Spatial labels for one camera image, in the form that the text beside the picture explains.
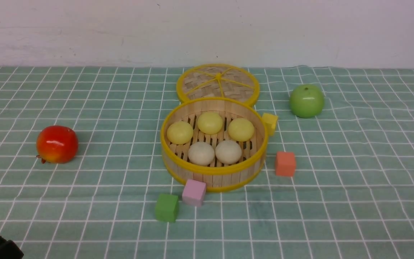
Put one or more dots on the green checkered tablecloth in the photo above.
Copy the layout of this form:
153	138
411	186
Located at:
351	197

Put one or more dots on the bamboo steamer tray yellow rim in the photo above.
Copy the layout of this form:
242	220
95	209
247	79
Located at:
218	177

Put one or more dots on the green apple toy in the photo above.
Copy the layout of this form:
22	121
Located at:
306	101

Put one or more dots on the green foam cube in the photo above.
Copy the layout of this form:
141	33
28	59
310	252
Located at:
167	208

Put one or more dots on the orange foam cube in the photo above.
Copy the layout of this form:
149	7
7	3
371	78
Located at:
285	164

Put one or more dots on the red yellow pomegranate toy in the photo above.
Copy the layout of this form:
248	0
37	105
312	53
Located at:
57	144

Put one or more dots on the pink foam cube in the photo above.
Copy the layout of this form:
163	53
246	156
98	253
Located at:
194	193

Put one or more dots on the woven bamboo steamer lid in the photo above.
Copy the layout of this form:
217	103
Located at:
218	80

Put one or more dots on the white bun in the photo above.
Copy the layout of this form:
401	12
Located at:
201	153
228	152

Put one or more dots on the yellow foam cube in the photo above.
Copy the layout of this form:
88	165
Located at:
270	120

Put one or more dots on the pale yellow bun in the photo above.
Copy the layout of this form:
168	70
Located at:
241	129
179	133
210	123

